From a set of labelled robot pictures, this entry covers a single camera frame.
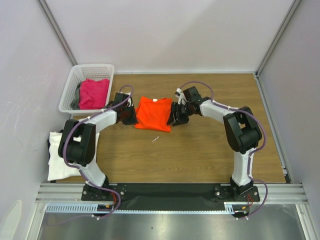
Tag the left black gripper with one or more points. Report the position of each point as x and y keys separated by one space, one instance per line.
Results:
x=134 y=119

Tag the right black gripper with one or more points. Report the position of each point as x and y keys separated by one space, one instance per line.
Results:
x=178 y=114

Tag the orange t shirt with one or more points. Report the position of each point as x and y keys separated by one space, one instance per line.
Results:
x=153 y=114

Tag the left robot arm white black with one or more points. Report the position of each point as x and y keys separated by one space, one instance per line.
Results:
x=77 y=146

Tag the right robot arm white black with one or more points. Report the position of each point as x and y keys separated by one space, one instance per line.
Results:
x=242 y=133

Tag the pink t shirt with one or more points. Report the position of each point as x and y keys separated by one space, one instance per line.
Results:
x=93 y=94

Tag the grey t shirt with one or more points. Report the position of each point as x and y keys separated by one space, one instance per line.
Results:
x=76 y=98

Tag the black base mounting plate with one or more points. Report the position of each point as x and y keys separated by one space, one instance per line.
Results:
x=170 y=196

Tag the folded white t shirt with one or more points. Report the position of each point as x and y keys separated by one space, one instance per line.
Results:
x=58 y=170

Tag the white cable duct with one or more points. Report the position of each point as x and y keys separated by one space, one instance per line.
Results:
x=140 y=208

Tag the aluminium frame rail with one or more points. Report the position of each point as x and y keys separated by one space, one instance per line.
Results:
x=278 y=193

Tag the left aluminium corner post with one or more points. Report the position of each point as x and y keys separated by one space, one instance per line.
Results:
x=49 y=16

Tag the aluminium corner post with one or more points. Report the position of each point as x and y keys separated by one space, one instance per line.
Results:
x=49 y=16
x=279 y=33

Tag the right aluminium corner post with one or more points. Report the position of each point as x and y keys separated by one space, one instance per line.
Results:
x=279 y=33

